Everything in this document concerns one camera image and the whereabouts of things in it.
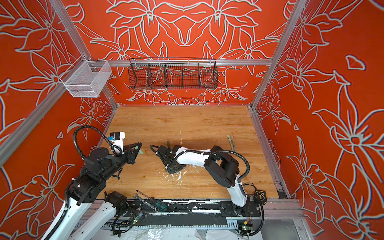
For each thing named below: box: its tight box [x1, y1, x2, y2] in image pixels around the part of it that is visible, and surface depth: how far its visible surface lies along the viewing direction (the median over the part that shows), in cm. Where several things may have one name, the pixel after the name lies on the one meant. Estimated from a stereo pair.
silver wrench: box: [134, 193, 159, 213], surface depth 77 cm
